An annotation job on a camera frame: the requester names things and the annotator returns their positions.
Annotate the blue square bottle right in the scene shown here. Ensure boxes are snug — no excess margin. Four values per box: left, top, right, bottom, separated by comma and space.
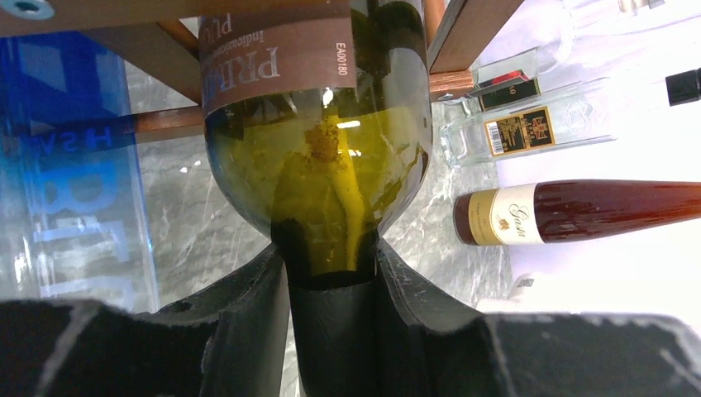
1, 32, 160, 313

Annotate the wide clear jar bottle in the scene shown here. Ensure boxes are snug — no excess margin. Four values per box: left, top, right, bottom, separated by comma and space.
468, 1, 668, 110

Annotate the white PVC pipe frame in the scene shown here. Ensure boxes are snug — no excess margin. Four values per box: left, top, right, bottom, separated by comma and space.
475, 272, 700, 317

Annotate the dark bottle gold cap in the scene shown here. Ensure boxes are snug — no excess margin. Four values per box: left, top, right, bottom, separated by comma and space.
453, 179, 700, 246

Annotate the green wine bottle silver cap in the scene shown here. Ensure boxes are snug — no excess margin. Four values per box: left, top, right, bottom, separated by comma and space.
198, 1, 432, 396

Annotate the brown wooden wine rack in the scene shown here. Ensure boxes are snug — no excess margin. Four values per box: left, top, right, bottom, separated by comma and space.
0, 0, 527, 145

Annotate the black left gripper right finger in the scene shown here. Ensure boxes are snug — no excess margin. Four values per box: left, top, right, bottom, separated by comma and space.
375, 242, 700, 396

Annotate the clear bottle black cap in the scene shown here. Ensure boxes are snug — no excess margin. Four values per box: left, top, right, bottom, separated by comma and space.
439, 69, 700, 168

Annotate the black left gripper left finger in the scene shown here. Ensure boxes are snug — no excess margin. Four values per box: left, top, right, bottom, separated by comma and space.
1, 246, 289, 396

